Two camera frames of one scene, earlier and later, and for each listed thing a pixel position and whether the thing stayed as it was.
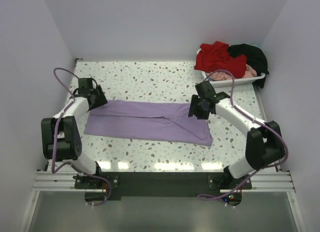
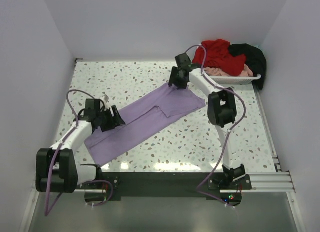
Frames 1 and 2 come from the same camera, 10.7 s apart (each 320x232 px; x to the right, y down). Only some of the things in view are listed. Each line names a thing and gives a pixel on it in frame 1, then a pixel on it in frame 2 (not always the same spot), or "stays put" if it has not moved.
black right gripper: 193,110 -> 182,85
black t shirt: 256,58 stays put
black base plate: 161,184 stays put
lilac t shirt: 163,121 -> 143,117
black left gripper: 101,100 -> 117,119
